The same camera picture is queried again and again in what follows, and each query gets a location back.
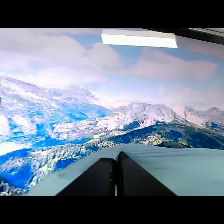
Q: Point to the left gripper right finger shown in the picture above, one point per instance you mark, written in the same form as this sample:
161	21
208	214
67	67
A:
136	180

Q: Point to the pale blue garment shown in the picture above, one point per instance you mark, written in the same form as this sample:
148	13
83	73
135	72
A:
193	170

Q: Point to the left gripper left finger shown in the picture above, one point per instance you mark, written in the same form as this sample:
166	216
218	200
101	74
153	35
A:
96	180

